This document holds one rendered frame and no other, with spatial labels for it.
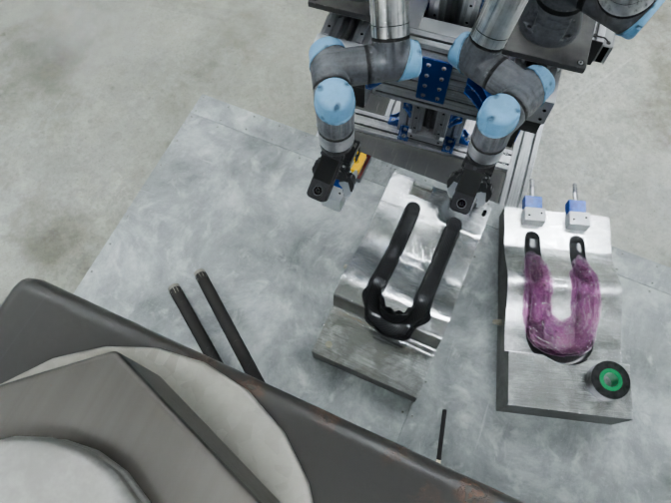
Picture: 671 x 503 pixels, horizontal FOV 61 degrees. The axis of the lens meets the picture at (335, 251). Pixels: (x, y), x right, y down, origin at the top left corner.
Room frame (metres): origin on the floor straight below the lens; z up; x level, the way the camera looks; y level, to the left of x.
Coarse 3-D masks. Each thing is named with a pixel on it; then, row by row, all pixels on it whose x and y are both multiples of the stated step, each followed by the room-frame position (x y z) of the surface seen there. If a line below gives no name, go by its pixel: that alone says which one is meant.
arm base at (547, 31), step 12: (528, 0) 1.09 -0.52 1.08; (540, 0) 1.02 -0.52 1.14; (528, 12) 1.04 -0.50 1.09; (540, 12) 1.01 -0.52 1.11; (552, 12) 0.99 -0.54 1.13; (564, 12) 0.98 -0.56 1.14; (576, 12) 0.99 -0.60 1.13; (528, 24) 1.02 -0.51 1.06; (540, 24) 1.00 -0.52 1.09; (552, 24) 0.98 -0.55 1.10; (564, 24) 0.98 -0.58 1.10; (576, 24) 0.99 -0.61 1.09; (528, 36) 1.00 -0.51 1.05; (540, 36) 0.98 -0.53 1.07; (552, 36) 0.97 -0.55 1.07; (564, 36) 0.98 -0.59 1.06; (576, 36) 0.99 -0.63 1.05
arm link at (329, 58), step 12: (312, 48) 0.81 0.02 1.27; (324, 48) 0.79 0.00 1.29; (336, 48) 0.79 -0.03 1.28; (348, 48) 0.79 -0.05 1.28; (360, 48) 0.79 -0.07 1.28; (312, 60) 0.78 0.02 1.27; (324, 60) 0.76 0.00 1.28; (336, 60) 0.76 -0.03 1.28; (348, 60) 0.76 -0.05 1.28; (360, 60) 0.76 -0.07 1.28; (312, 72) 0.76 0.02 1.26; (324, 72) 0.74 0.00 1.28; (336, 72) 0.73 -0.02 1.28; (348, 72) 0.74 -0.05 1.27; (360, 72) 0.74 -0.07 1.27; (360, 84) 0.74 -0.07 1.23
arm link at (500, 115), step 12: (492, 96) 0.67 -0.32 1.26; (504, 96) 0.67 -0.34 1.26; (480, 108) 0.67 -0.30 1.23; (492, 108) 0.65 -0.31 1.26; (504, 108) 0.64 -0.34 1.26; (516, 108) 0.64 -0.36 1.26; (480, 120) 0.64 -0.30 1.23; (492, 120) 0.62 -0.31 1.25; (504, 120) 0.62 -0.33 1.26; (516, 120) 0.62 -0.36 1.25; (480, 132) 0.63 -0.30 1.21; (492, 132) 0.61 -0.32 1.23; (504, 132) 0.61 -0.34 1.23; (480, 144) 0.62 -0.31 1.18; (492, 144) 0.61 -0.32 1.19; (504, 144) 0.61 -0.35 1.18
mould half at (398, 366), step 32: (384, 192) 0.68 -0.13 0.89; (384, 224) 0.59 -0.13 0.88; (416, 224) 0.58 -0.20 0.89; (480, 224) 0.57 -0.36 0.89; (352, 256) 0.50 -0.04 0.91; (416, 256) 0.50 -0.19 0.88; (352, 288) 0.41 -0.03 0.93; (416, 288) 0.41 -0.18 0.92; (448, 288) 0.41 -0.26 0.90; (352, 320) 0.36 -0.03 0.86; (448, 320) 0.32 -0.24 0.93; (320, 352) 0.29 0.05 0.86; (352, 352) 0.28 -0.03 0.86; (384, 352) 0.28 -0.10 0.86; (416, 352) 0.27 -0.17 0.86; (384, 384) 0.21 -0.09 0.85; (416, 384) 0.20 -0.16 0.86
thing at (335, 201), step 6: (336, 180) 0.69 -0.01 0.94; (336, 186) 0.67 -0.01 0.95; (336, 192) 0.65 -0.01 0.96; (330, 198) 0.63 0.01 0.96; (336, 198) 0.63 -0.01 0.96; (342, 198) 0.64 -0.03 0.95; (324, 204) 0.64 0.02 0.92; (330, 204) 0.63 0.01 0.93; (336, 204) 0.62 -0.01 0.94; (342, 204) 0.64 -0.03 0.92; (336, 210) 0.62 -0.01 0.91
